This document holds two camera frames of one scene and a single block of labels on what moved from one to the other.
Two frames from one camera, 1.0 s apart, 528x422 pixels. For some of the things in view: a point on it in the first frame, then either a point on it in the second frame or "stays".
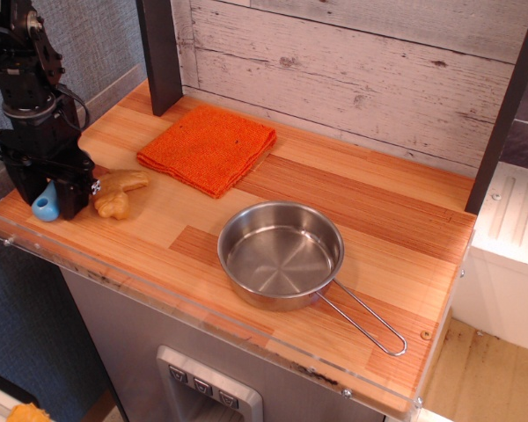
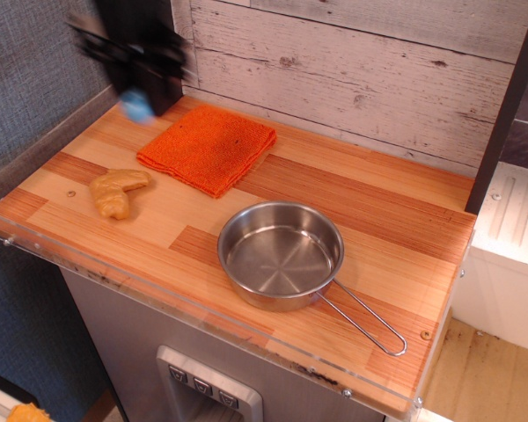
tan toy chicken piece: x=112 y=200 stays
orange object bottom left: x=27 y=412 stays
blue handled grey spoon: x=46 y=206 to x=137 y=105
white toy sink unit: x=502 y=287 stays
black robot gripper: x=39 y=139 to x=138 y=34
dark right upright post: x=509 y=107 stays
